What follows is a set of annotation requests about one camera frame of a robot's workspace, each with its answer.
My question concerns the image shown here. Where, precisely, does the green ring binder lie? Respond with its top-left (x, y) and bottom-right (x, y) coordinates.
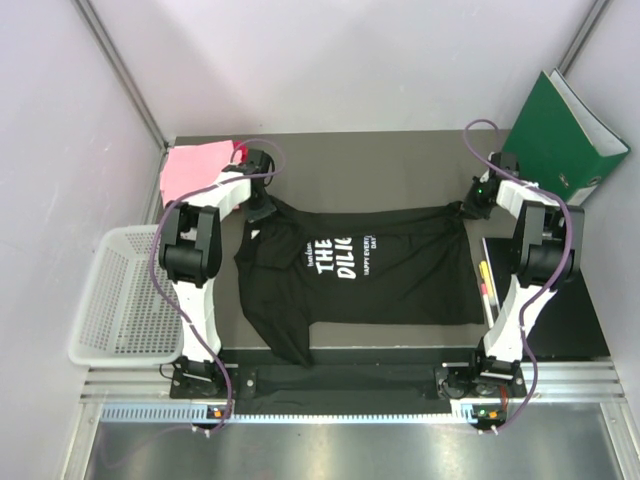
top-left (503, 70), bottom-right (630, 206)

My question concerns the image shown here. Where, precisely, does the pink white marker pen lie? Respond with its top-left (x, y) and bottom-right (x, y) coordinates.
top-left (481, 283), bottom-right (495, 329)

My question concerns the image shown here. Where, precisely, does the yellow marker pen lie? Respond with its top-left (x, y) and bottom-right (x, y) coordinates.
top-left (479, 261), bottom-right (492, 287)

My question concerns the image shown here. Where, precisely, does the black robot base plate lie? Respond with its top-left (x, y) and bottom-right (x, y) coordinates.
top-left (169, 347), bottom-right (526, 416)

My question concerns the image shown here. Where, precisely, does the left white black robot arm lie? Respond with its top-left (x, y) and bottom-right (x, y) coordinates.
top-left (151, 142), bottom-right (277, 399)

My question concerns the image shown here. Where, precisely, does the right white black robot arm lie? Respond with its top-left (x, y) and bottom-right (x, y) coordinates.
top-left (436, 152), bottom-right (585, 400)

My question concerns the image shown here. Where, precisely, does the perforated grey cable duct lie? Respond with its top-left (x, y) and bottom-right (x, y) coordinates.
top-left (100, 403), bottom-right (499, 425)

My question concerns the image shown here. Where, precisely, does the black notebook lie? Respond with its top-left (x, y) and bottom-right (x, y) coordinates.
top-left (482, 237), bottom-right (610, 360)

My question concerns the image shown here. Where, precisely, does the folded red t shirt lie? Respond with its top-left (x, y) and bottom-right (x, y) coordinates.
top-left (232, 141), bottom-right (248, 164)

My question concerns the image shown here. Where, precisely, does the black printed t shirt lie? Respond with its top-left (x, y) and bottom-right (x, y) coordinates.
top-left (235, 199), bottom-right (484, 367)

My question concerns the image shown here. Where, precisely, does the folded pink t shirt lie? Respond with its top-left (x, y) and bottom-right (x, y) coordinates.
top-left (159, 140), bottom-right (234, 206)

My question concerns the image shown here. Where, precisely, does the white plastic basket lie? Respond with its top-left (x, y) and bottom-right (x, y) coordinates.
top-left (68, 225), bottom-right (183, 368)

